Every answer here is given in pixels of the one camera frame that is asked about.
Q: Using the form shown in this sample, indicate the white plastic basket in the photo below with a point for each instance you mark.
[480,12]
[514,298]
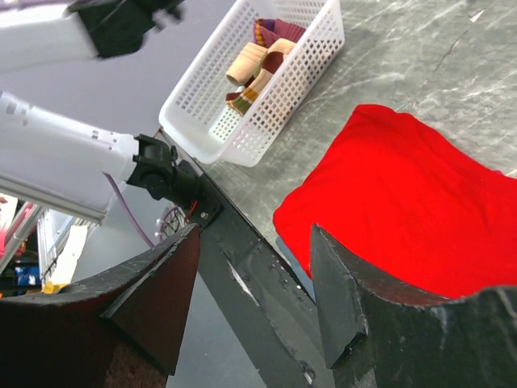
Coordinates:
[195,114]

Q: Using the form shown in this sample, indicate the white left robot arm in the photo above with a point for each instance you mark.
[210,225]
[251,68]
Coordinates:
[94,65]

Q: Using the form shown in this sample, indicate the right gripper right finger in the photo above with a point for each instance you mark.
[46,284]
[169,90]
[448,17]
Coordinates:
[378,331]

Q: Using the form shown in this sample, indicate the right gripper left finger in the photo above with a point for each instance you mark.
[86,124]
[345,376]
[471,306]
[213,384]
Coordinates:
[120,328]

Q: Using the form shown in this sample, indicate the red folded cloth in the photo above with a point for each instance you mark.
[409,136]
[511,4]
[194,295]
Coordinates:
[397,193]

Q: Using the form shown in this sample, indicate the beige striped sock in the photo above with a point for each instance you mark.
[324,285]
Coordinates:
[251,57]
[241,102]

